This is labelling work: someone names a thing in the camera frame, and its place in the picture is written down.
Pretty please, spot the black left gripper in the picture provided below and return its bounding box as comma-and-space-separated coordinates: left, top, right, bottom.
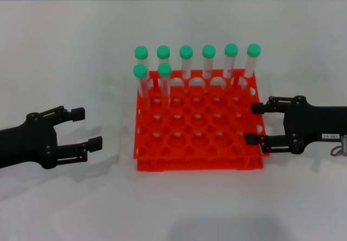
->
0, 105, 104, 170

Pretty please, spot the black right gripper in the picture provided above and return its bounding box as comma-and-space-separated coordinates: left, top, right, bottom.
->
243, 95, 347, 155

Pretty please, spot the clear test tube green cap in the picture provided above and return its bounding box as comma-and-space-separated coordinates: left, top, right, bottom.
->
179, 45, 194, 94
157, 62, 172, 109
202, 44, 216, 92
134, 46, 150, 75
240, 43, 261, 90
156, 45, 171, 65
223, 43, 239, 90
133, 64, 151, 113

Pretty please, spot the orange test tube rack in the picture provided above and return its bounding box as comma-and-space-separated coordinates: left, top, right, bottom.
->
132, 68, 271, 173

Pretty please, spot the right arm cable with connector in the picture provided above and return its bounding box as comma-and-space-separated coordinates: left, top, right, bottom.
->
329, 135, 347, 157

